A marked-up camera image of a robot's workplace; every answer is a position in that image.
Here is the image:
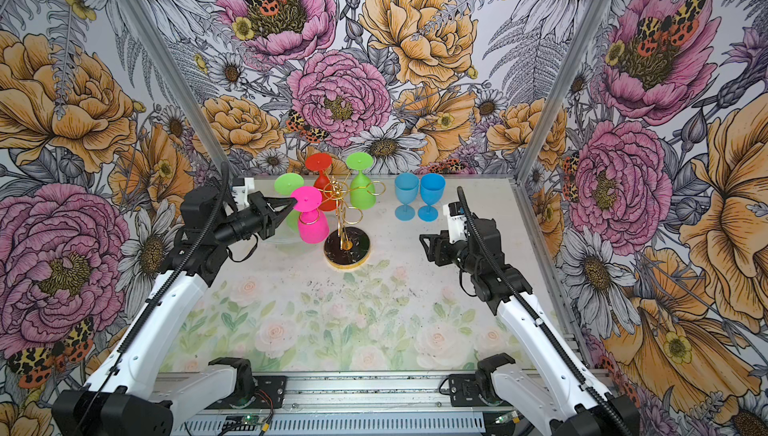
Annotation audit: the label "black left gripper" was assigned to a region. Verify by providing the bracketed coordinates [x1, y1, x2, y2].
[214, 190, 298, 244]

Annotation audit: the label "green wine glass front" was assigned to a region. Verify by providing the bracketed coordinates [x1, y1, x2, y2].
[274, 173, 305, 233]

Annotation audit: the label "green wine glass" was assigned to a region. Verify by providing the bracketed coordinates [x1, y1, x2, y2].
[274, 173, 305, 233]
[346, 152, 376, 210]

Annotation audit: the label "pink wine glass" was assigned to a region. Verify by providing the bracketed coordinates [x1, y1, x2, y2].
[291, 186, 330, 244]

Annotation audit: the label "light blue wine glass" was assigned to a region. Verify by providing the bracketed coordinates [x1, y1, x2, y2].
[394, 173, 419, 221]

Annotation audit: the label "green wine glass back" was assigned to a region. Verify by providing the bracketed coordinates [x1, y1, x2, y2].
[346, 152, 376, 210]

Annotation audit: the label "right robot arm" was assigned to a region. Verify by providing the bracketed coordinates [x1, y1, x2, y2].
[419, 214, 640, 435]

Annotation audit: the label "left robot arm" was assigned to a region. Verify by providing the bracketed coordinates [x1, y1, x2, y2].
[52, 185, 296, 435]

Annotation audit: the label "red wine glass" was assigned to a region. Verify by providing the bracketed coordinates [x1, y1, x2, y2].
[305, 153, 338, 212]

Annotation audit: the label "gold wine glass rack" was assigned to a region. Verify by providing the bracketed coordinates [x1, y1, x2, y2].
[316, 179, 373, 271]

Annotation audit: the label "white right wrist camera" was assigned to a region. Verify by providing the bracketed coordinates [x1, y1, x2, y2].
[443, 202, 467, 244]

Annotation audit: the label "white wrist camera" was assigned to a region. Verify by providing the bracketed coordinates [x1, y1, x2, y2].
[443, 202, 467, 244]
[231, 177, 256, 210]

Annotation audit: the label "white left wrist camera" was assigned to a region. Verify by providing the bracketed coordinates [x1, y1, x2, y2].
[231, 177, 256, 210]

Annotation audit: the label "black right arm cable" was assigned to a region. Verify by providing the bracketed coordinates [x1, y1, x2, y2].
[455, 186, 634, 436]

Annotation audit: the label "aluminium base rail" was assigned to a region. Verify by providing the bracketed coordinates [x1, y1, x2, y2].
[149, 369, 541, 436]

